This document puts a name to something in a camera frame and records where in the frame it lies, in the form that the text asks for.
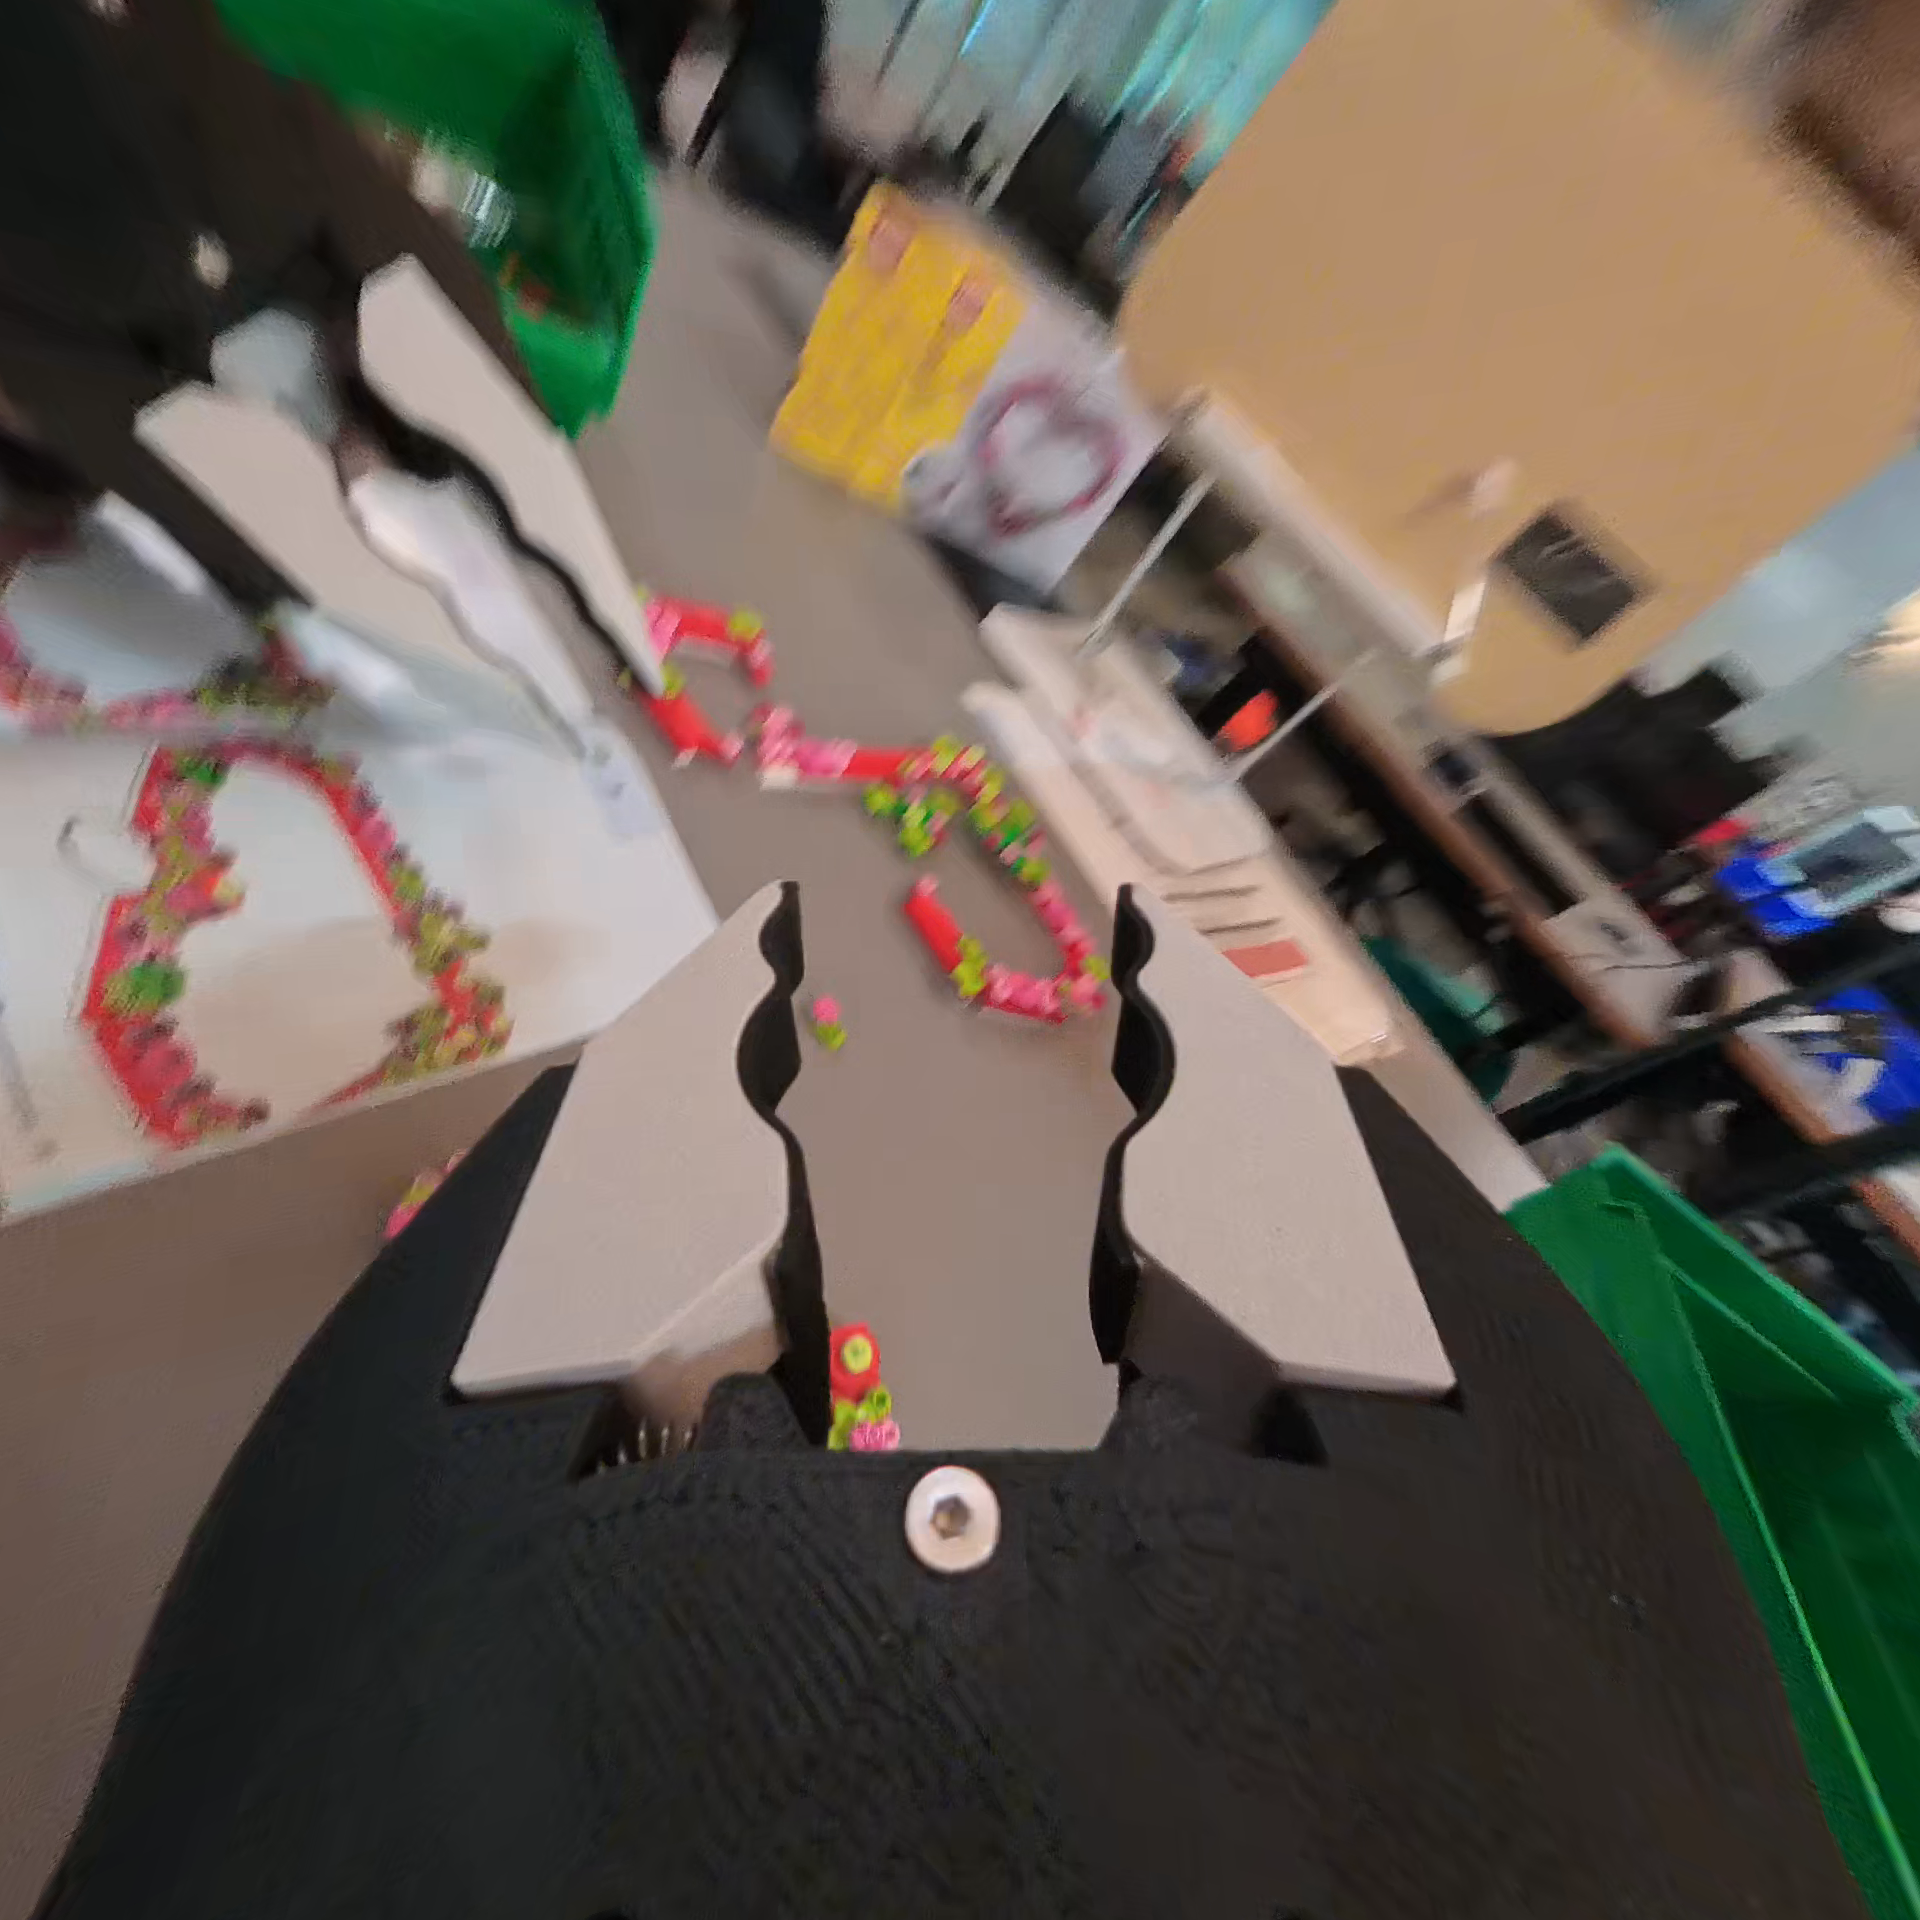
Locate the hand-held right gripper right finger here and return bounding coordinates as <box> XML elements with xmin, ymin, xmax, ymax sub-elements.
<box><xmin>1088</xmin><ymin>885</ymin><xmax>1461</xmax><ymax>1433</ymax></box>

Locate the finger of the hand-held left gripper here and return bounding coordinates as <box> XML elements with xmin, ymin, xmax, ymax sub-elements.
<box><xmin>131</xmin><ymin>384</ymin><xmax>610</xmax><ymax>765</ymax></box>
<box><xmin>352</xmin><ymin>255</ymin><xmax>669</xmax><ymax>704</ymax></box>

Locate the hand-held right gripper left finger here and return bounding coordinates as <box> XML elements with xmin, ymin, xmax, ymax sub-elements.
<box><xmin>448</xmin><ymin>883</ymin><xmax>834</xmax><ymax>1450</ymax></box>

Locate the pink lego plate with flower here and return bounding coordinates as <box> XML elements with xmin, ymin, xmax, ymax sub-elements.
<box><xmin>382</xmin><ymin>1152</ymin><xmax>468</xmax><ymax>1243</ymax></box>

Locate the red lego brick lime stud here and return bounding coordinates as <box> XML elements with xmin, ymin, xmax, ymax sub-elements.
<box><xmin>827</xmin><ymin>1320</ymin><xmax>906</xmax><ymax>1453</ymax></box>

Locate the lego instruction booklet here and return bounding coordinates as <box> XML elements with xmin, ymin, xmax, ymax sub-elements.
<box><xmin>0</xmin><ymin>496</ymin><xmax>720</xmax><ymax>1221</ymax></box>

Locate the yellow lego set box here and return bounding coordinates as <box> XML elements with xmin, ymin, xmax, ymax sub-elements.
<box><xmin>770</xmin><ymin>180</ymin><xmax>1173</xmax><ymax>595</ymax></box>

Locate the red pink lego heart build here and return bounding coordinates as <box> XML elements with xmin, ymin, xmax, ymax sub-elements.
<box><xmin>632</xmin><ymin>590</ymin><xmax>1112</xmax><ymax>1030</ymax></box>

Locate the laminated paper sheet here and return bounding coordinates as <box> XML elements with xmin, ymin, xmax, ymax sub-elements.
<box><xmin>1155</xmin><ymin>855</ymin><xmax>1402</xmax><ymax>1069</ymax></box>

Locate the green plastic bin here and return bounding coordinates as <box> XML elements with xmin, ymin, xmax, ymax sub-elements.
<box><xmin>209</xmin><ymin>0</ymin><xmax>661</xmax><ymax>436</ymax></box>
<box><xmin>1508</xmin><ymin>1149</ymin><xmax>1920</xmax><ymax>1920</ymax></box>

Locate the black metal beam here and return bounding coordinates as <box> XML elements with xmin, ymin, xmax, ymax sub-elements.
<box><xmin>1501</xmin><ymin>959</ymin><xmax>1920</xmax><ymax>1149</ymax></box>

